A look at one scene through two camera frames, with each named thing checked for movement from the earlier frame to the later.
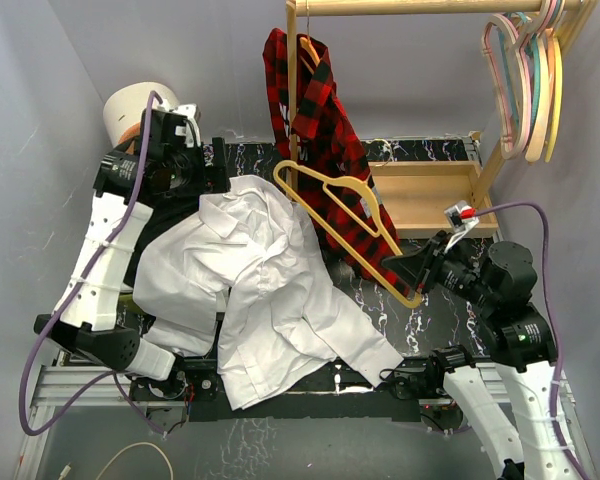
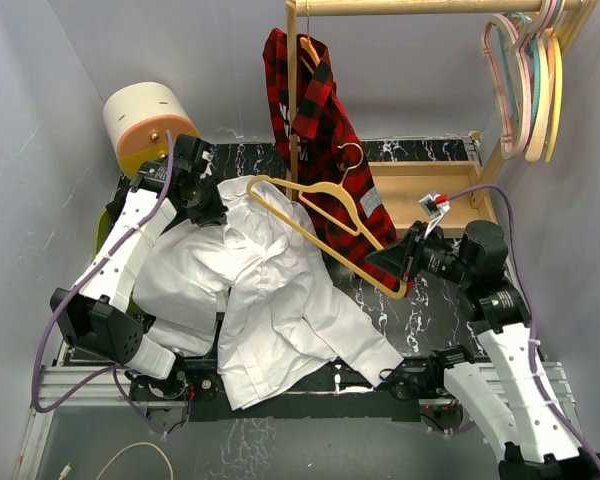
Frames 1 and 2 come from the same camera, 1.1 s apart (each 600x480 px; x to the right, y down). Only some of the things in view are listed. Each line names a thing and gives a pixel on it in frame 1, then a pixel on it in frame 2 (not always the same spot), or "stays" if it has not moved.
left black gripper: [213, 179] → [213, 216]
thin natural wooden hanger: [282, 170] → [363, 229]
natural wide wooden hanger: [541, 110] stays
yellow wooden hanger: [558, 109] stays
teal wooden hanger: [536, 43] stays
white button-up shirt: [239, 277] stays
